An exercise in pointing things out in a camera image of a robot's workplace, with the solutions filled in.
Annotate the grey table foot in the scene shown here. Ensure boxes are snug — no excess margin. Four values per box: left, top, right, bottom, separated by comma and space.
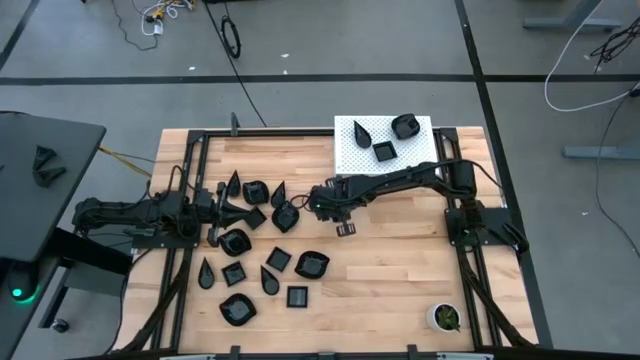
522, 0, 624, 30
563, 145, 640, 161

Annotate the black rounded mini plate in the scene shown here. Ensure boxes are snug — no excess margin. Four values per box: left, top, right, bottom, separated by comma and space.
390, 112, 422, 141
293, 250, 331, 280
242, 180, 271, 206
218, 292, 258, 328
271, 200, 301, 234
218, 228, 253, 258

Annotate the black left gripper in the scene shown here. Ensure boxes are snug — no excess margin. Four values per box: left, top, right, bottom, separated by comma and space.
195, 182, 250, 250

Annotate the white pot with succulent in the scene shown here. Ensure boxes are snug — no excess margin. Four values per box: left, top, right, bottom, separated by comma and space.
425, 302, 463, 334

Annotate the white perforated metal shelf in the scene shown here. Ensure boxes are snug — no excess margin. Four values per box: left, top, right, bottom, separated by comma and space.
333, 115, 442, 179

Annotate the yellow cable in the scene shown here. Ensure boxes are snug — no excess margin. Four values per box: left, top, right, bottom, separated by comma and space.
98, 145, 153, 179

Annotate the black square mini plate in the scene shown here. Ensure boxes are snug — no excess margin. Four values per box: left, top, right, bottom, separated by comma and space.
286, 285, 309, 309
221, 261, 248, 288
372, 140, 399, 163
265, 246, 293, 273
245, 206, 268, 231

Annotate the white floor cable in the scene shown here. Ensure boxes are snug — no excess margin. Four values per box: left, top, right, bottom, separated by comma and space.
543, 0, 640, 113

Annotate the black robot cable loom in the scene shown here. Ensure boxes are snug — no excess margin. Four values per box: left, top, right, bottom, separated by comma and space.
119, 248, 194, 354
457, 249, 532, 349

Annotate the black triangular plastic part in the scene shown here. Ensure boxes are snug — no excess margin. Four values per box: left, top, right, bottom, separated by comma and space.
32, 144, 58, 171

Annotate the black desk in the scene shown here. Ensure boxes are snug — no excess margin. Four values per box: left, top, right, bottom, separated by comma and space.
0, 257, 69, 360
0, 110, 107, 264

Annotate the black cable bundle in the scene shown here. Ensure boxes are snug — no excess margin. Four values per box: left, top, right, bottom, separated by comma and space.
589, 17, 640, 74

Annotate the black coiled floor cable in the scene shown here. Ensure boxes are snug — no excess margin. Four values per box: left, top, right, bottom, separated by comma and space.
202, 0, 268, 128

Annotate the white cable tangle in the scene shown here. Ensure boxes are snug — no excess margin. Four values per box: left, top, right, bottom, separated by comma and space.
140, 0, 195, 37

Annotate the black computer mouse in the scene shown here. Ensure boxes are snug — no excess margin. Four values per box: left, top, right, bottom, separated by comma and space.
6, 259, 41, 305

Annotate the thin black floor cable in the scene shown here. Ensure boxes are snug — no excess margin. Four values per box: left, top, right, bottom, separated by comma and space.
594, 89, 640, 247
109, 0, 160, 52

